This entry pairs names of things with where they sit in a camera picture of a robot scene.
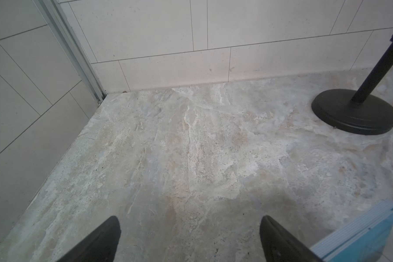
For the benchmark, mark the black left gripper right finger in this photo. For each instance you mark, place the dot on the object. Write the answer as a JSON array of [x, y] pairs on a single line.
[[279, 245]]

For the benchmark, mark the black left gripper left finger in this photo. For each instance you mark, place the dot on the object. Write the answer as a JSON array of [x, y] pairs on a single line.
[[99, 246]]

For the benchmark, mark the black round microphone stand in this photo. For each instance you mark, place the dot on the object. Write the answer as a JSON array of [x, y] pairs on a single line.
[[358, 112]]

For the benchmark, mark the teal card in stand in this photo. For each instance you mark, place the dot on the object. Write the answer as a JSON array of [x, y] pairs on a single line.
[[361, 240]]

